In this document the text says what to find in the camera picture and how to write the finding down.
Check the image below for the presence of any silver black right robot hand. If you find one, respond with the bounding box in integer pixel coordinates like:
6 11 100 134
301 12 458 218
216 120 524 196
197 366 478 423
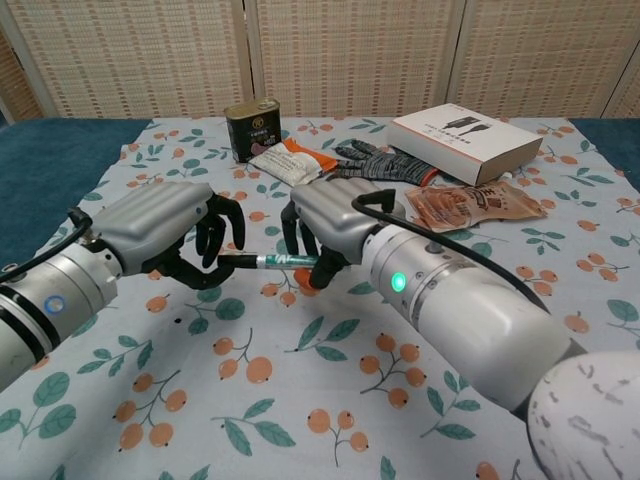
280 177 401 291

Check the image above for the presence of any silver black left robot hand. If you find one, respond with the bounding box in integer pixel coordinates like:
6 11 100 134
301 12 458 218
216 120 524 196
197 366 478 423
92 180 246 291

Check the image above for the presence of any white cardboard cable box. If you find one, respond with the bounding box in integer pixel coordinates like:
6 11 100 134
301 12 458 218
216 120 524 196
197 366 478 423
388 103 544 186

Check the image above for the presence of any green and white marker body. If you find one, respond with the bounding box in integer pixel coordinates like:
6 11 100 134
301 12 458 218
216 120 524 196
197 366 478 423
254 252 317 269

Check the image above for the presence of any brown snack pouch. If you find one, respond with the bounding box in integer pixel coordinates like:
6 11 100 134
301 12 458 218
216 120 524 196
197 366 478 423
403 179 548 235

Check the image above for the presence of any grey knit work glove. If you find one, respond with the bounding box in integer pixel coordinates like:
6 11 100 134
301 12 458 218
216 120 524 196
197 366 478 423
333 139 440 182

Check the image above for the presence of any bamboo folding screen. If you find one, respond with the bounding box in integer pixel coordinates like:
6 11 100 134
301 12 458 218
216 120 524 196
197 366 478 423
0 0 640 124

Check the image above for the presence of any small black cap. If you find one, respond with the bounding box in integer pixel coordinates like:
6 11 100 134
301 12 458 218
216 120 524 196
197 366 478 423
217 253 259 269

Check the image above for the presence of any dark green gold tin can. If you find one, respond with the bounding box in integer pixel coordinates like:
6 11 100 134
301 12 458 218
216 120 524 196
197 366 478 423
223 98 281 164

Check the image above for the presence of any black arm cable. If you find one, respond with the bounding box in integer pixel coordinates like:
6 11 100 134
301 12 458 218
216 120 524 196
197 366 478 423
352 188 551 314
0 207 97 281

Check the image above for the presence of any fruit and leaf pattern tablecloth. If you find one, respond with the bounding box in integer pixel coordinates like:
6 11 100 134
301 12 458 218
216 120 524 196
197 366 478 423
0 117 640 480

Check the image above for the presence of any white and orange packet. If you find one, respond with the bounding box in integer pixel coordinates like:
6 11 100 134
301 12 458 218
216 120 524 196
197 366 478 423
248 138 339 189

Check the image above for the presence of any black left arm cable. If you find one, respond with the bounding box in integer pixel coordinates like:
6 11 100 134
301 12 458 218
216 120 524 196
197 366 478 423
0 207 97 281

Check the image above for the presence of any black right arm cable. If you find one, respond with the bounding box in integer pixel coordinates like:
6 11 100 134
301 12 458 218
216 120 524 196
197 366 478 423
352 188 551 314

